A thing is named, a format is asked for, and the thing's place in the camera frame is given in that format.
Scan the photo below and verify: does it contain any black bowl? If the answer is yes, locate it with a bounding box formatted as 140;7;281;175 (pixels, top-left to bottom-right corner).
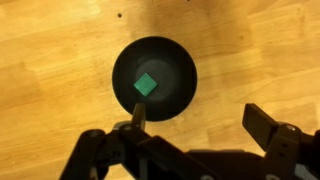
111;35;199;123

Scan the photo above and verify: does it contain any green block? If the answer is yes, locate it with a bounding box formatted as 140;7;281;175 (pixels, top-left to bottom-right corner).
133;72;159;98

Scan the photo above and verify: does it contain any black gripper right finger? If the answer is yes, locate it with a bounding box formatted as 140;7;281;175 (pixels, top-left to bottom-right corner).
241;103;320;180

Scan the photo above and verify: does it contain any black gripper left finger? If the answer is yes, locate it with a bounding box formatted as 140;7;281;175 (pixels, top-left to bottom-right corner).
59;102;214;180

